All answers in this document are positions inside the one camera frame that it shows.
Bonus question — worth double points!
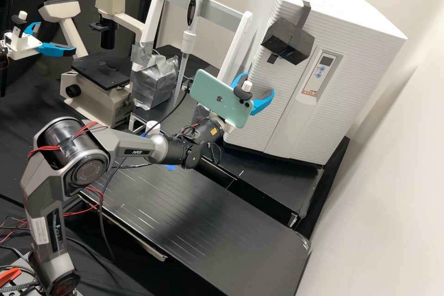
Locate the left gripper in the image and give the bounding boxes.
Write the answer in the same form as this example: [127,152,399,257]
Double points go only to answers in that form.
[4,21,77,60]

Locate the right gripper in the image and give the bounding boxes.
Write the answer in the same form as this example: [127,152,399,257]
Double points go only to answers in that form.
[221,72,275,135]

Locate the incubator door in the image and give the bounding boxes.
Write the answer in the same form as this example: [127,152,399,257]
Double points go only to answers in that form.
[223,0,407,168]

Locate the left phone holder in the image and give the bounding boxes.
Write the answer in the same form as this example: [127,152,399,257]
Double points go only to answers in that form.
[11,11,30,39]

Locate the cream microscope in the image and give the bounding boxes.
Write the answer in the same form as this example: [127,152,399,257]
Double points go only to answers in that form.
[37,0,146,129]

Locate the white pipette stand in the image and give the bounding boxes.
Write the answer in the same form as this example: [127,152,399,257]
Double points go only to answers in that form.
[130,0,254,123]

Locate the pipette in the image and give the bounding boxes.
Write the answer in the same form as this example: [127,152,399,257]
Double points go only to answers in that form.
[172,0,209,106]

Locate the right wrist camera phone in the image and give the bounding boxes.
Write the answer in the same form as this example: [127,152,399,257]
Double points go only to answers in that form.
[190,68,255,129]

